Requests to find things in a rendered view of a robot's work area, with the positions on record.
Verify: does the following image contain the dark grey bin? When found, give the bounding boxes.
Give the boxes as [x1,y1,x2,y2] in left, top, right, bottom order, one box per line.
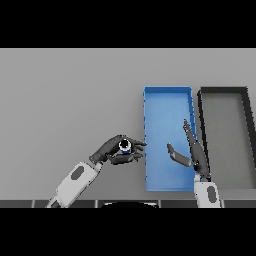
[196,86,256,191]

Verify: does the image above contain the blue bin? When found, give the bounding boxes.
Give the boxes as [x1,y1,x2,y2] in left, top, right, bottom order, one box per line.
[143,86,199,193]

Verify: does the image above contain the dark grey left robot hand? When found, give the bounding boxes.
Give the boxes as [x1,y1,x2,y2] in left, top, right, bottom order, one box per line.
[88,134,148,166]

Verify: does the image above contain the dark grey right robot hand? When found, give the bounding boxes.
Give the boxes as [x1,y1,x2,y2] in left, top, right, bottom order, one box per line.
[166,118,212,183]

